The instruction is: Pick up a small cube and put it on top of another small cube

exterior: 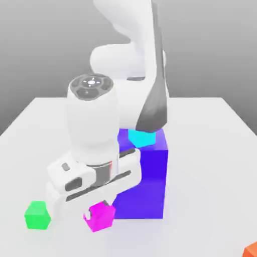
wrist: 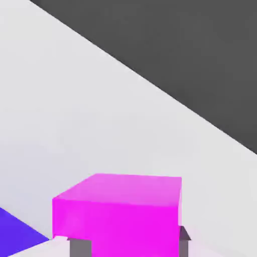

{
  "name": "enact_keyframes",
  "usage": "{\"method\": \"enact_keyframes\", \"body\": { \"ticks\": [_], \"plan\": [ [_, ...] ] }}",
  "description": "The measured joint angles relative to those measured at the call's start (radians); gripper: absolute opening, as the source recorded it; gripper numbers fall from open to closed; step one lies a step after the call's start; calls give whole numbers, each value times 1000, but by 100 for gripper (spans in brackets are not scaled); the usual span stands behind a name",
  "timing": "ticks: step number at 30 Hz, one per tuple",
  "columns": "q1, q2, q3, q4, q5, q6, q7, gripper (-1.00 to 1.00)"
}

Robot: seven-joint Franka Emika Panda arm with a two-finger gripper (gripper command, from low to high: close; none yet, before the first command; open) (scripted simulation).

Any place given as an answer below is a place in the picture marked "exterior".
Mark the small green cube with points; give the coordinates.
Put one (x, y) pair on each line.
(37, 215)

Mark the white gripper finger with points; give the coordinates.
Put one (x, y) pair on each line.
(105, 203)
(86, 216)

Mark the small magenta cube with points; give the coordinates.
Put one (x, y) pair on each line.
(101, 217)

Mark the large blue box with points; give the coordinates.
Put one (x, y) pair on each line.
(150, 180)

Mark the small orange cube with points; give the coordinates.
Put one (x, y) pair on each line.
(251, 251)

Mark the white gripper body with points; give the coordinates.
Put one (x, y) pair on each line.
(126, 166)

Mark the small cyan cube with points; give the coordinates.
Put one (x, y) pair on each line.
(141, 138)

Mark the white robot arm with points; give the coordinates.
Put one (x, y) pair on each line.
(92, 124)

